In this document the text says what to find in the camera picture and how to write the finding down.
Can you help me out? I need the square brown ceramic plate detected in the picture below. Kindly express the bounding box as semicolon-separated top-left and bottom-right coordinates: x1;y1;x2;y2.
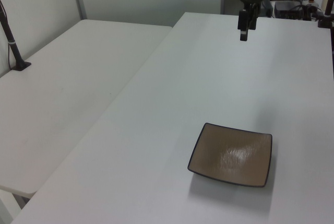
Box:
187;122;273;188

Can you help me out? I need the black electronics box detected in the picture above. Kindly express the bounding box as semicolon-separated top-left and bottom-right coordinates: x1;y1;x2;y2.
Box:
273;0;305;19

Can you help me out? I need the beige pole with black clamp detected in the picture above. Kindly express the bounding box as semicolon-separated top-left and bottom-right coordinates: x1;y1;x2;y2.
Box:
316;0;334;29

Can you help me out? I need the white side table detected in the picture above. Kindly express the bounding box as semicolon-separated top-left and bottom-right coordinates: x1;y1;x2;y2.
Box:
0;19;173;198

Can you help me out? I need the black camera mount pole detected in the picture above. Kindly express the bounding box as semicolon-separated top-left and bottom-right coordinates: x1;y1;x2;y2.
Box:
0;0;32;72

